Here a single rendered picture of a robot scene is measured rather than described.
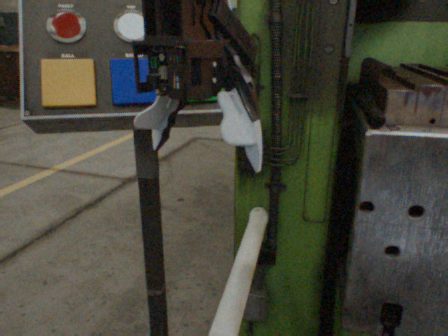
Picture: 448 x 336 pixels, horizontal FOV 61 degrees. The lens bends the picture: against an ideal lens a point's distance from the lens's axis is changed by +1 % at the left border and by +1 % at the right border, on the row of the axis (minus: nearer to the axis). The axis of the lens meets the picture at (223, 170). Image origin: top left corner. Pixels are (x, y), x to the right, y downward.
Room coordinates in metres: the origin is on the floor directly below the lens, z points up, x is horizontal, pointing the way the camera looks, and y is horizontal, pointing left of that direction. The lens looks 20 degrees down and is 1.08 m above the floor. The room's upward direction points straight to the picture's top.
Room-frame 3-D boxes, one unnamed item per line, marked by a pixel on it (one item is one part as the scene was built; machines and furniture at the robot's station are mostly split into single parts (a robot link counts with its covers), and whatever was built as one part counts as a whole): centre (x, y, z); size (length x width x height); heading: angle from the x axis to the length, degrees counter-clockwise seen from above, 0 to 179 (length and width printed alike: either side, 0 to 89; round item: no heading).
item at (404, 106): (0.89, -0.45, 0.96); 0.42 x 0.20 x 0.09; 167
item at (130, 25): (0.65, 0.15, 1.09); 0.05 x 0.03 x 0.04; 77
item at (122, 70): (0.61, 0.14, 1.01); 0.07 x 0.05 x 0.07; 102
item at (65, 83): (0.59, 0.24, 1.01); 0.07 x 0.05 x 0.07; 102
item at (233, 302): (0.68, -0.04, 0.62); 0.44 x 0.05 x 0.05; 167
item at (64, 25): (0.63, 0.25, 1.09); 0.05 x 0.03 x 0.04; 77
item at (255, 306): (0.88, -0.08, 0.36); 0.09 x 0.07 x 0.12; 77
